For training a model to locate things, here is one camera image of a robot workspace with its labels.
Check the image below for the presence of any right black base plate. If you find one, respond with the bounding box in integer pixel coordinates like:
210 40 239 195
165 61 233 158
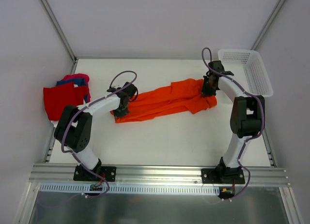
201 167 245 184

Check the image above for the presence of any white plastic basket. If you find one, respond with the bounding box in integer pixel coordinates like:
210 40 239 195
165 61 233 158
217 49 274 98

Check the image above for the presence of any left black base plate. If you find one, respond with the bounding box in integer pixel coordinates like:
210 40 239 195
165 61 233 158
73 165 117 182

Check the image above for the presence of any pink folded t shirt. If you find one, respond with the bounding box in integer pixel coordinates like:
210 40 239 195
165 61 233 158
62 74 91 103

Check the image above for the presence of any blue folded t shirt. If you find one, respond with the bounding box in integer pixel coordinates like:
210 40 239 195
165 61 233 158
56 78 88 87

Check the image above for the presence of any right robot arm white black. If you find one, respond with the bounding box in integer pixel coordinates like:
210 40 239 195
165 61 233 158
201 60 265 184

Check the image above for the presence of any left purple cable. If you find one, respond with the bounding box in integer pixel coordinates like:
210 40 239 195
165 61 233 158
60 70 138 198

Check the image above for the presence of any white slotted cable duct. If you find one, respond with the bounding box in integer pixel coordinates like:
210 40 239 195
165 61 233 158
39 183 220 196

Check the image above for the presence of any aluminium mounting rail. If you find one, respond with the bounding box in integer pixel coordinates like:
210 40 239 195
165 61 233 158
29 163 291 187

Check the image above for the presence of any orange t shirt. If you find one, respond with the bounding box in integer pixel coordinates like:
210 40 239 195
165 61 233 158
114 78 217 123

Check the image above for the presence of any red folded t shirt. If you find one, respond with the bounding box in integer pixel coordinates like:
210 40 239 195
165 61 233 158
43 82 89 121

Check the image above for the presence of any white folded t shirt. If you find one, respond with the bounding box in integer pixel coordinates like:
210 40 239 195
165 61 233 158
49 103 91 128

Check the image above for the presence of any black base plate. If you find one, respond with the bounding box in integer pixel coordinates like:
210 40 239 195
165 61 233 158
73 165 117 182
201 167 245 184

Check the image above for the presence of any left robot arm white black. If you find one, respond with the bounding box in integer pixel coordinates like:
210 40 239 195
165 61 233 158
54 82 138 181

